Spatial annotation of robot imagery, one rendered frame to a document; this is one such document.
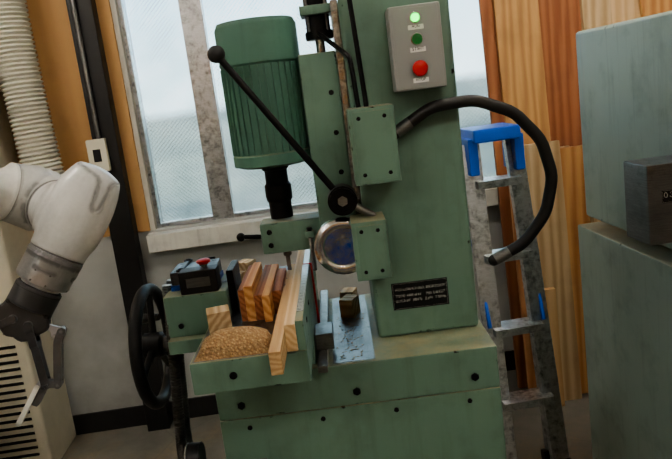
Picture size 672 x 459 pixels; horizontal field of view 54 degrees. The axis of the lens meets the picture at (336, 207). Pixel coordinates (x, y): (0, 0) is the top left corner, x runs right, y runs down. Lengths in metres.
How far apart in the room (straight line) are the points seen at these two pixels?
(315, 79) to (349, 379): 0.62
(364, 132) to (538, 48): 1.60
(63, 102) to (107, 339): 1.02
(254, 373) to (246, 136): 0.50
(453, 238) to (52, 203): 0.78
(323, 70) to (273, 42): 0.12
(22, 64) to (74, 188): 1.68
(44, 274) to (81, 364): 2.01
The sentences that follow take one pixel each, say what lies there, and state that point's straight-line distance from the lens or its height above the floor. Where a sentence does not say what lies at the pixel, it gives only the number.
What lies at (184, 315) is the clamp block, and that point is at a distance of 1.43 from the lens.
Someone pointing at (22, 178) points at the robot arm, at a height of 1.26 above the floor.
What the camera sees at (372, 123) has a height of 1.27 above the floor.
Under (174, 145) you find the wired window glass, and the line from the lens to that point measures 2.88.
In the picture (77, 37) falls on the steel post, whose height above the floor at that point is 1.66.
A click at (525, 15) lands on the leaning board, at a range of 2.79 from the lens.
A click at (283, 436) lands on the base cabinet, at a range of 1.42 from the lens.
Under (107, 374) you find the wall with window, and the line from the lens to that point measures 3.11.
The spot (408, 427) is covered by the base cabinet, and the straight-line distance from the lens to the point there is 1.42.
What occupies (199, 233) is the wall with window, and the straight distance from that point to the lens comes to 2.78.
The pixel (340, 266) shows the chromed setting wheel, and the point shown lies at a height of 0.98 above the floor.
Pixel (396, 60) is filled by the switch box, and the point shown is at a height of 1.38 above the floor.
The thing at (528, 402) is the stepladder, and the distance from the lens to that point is 2.33.
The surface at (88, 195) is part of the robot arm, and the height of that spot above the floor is 1.23.
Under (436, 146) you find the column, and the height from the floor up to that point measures 1.20.
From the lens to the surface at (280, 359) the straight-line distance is 1.09.
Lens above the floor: 1.34
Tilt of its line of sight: 10 degrees down
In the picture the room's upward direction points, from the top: 7 degrees counter-clockwise
